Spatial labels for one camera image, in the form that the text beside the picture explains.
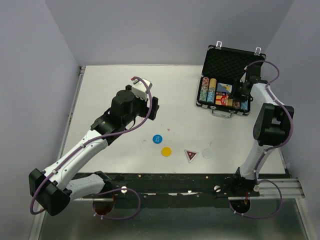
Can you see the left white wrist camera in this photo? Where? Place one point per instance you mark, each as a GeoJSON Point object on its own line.
{"type": "Point", "coordinates": [139, 89]}

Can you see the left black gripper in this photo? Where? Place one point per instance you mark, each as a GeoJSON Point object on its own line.
{"type": "Point", "coordinates": [154, 108]}

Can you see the triangular all-in marker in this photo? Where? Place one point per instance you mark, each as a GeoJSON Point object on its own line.
{"type": "Point", "coordinates": [190, 155]}

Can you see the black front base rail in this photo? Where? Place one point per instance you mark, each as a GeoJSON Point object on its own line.
{"type": "Point", "coordinates": [177, 190]}

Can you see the yellow chip row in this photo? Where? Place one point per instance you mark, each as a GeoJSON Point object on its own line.
{"type": "Point", "coordinates": [212, 85]}

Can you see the black poker chip case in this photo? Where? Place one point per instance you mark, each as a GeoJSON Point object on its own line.
{"type": "Point", "coordinates": [226, 65]}

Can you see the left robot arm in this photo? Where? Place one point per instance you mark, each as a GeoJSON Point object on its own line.
{"type": "Point", "coordinates": [55, 187]}

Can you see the red white chip row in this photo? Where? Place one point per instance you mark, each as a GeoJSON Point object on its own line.
{"type": "Point", "coordinates": [204, 89]}

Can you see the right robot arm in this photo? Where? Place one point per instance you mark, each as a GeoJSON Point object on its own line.
{"type": "Point", "coordinates": [274, 125]}

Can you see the yellow round button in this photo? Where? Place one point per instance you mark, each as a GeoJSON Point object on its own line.
{"type": "Point", "coordinates": [166, 151]}

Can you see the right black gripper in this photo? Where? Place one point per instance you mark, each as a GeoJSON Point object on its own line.
{"type": "Point", "coordinates": [236, 97]}

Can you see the blue poker chip stack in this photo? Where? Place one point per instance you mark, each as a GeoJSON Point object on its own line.
{"type": "Point", "coordinates": [210, 97]}

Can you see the red playing card deck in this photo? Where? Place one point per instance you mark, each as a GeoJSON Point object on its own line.
{"type": "Point", "coordinates": [223, 100]}

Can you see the blue playing card deck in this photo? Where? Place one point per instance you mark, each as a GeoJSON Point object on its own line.
{"type": "Point", "coordinates": [224, 88]}

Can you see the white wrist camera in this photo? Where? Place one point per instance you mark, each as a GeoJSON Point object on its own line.
{"type": "Point", "coordinates": [244, 77]}
{"type": "Point", "coordinates": [139, 89]}

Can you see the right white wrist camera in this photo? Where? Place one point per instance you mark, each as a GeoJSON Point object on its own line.
{"type": "Point", "coordinates": [244, 77]}

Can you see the right aluminium extrusion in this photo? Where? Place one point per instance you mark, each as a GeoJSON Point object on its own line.
{"type": "Point", "coordinates": [286, 188]}

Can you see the clear round button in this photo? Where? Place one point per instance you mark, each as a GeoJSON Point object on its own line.
{"type": "Point", "coordinates": [207, 153]}

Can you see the blue round button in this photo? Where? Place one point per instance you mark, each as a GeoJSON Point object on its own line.
{"type": "Point", "coordinates": [157, 139]}

